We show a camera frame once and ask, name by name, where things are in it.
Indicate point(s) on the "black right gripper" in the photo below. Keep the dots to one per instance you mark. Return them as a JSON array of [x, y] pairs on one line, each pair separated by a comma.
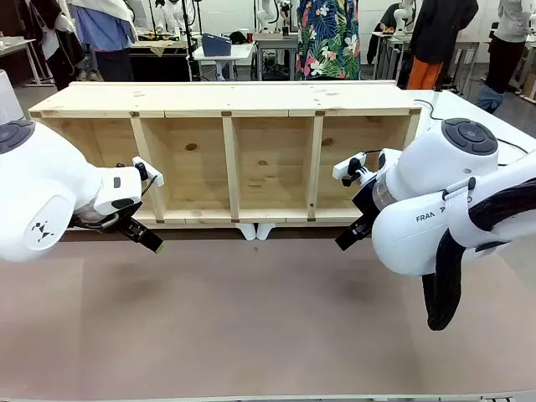
[[369, 209]]

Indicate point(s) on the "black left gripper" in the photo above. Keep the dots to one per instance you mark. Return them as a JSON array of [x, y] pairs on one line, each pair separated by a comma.
[[123, 218]]

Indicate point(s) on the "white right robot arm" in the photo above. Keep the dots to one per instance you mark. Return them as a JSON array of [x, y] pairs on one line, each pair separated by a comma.
[[419, 176]]

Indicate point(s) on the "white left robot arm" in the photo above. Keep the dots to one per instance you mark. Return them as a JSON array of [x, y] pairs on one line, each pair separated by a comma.
[[42, 188]]

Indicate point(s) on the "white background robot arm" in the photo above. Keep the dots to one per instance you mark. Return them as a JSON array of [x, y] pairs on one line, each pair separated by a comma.
[[404, 14], [268, 12]]

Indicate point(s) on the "light wooden shelf unit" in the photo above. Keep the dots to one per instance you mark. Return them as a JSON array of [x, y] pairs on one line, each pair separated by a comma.
[[268, 96]]

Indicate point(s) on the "blue cloth bag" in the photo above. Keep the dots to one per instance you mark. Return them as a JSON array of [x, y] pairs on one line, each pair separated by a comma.
[[490, 98]]

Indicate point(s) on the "person in floral shirt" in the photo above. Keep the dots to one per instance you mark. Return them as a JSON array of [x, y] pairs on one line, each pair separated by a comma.
[[326, 37]]

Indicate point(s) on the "black tripod stand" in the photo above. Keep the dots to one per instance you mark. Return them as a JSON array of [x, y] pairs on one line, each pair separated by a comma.
[[189, 37]]

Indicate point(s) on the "blue box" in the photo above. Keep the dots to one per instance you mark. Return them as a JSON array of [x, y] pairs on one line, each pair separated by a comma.
[[215, 45]]

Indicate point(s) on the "white background table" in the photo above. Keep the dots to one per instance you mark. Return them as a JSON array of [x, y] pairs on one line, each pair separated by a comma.
[[238, 52]]

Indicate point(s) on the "grey background table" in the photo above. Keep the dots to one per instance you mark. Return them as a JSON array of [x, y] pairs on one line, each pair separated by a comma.
[[276, 39]]

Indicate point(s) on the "person in blue shirt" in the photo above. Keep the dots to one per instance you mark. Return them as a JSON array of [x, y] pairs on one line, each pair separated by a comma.
[[104, 29]]

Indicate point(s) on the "seated person in dark green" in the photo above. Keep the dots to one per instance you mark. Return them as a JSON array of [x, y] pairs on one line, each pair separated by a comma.
[[387, 19]]

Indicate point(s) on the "black cap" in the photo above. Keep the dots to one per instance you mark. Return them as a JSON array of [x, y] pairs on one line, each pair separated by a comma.
[[238, 37]]

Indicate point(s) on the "person in orange trousers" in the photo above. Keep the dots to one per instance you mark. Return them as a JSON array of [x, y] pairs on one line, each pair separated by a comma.
[[439, 25]]

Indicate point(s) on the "person in black clothes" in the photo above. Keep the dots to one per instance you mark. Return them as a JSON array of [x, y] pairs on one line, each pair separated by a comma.
[[54, 25]]

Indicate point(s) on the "grey side table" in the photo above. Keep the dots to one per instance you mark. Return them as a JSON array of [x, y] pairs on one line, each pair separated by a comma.
[[17, 44]]

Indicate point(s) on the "person in grey top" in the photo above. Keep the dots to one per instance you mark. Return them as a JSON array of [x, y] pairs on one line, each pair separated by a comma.
[[508, 50]]

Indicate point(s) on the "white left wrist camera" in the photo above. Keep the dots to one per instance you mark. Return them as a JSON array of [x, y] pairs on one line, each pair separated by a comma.
[[151, 172]]

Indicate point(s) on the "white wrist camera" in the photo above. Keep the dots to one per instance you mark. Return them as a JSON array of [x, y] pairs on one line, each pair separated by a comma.
[[151, 172], [345, 166]]

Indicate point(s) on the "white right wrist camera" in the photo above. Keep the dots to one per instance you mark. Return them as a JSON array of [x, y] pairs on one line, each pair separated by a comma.
[[345, 166]]

